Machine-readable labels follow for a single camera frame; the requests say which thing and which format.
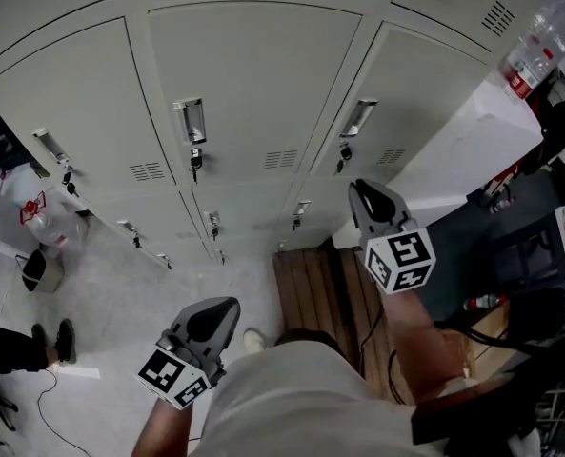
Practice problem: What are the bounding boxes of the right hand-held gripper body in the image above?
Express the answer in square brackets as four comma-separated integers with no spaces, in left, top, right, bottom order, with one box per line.
[361,216,436,297]

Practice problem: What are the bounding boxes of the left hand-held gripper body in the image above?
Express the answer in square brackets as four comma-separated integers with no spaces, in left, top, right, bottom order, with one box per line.
[134,329,228,411]

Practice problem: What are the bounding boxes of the grey metal locker door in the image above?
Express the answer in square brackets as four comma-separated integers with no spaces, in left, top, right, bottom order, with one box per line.
[86,189,208,256]
[147,3,363,185]
[308,21,492,183]

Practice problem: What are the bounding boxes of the grey metal locker cabinet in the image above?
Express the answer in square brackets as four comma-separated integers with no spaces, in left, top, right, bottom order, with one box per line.
[0,0,565,270]

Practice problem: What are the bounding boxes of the person's left forearm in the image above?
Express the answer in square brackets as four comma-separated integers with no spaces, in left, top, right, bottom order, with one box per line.
[129,397,197,457]

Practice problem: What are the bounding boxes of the person's right forearm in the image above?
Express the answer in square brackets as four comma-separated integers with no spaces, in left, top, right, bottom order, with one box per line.
[381,288,469,404]

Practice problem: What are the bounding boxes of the person's left shoe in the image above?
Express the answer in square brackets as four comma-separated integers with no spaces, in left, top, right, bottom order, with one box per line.
[242,328,269,356]

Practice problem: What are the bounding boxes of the person's shoe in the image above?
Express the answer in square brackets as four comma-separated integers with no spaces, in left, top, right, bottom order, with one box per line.
[55,319,79,366]
[242,328,269,356]
[30,322,50,352]

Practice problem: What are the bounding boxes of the large white box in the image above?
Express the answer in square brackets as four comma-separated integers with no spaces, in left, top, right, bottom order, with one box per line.
[332,81,545,250]

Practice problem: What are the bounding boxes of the wooden plank platform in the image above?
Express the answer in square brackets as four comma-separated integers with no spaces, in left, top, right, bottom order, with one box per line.
[272,243,416,404]

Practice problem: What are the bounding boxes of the red and white bottle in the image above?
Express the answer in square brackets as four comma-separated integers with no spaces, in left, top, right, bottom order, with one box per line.
[462,293,510,313]

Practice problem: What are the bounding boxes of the white floor tape strip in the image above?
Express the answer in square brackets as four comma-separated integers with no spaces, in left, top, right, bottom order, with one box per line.
[55,364,102,381]

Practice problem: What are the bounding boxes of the dark desk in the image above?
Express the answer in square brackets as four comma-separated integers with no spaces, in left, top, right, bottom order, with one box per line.
[434,169,565,323]

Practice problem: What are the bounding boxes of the person's light t-shirt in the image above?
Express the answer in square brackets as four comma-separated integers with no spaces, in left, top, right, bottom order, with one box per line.
[186,340,483,457]

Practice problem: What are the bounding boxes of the black backpack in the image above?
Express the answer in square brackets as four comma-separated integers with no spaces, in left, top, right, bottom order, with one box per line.
[505,287,565,343]

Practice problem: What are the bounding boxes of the grey trash bin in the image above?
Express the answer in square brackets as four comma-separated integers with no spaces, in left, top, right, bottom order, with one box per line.
[21,248,65,295]

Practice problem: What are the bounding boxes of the black worn equipment pack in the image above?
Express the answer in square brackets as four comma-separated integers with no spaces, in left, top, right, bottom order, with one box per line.
[409,359,565,457]

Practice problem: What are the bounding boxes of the large red-capped water jug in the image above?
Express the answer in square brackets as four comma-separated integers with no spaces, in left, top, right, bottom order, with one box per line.
[19,190,91,249]

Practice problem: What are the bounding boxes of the plastic-wrapped bottle pack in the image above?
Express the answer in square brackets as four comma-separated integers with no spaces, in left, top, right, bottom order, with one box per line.
[498,0,565,102]

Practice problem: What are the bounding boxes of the thick black cable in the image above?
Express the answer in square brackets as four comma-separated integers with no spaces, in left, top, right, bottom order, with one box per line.
[434,319,526,352]

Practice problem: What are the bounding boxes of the thin black platform cables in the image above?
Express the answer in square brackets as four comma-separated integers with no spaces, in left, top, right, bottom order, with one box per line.
[357,316,408,405]

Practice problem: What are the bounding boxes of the thin black floor cable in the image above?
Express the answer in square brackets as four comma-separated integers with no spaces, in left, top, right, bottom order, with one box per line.
[36,368,92,457]

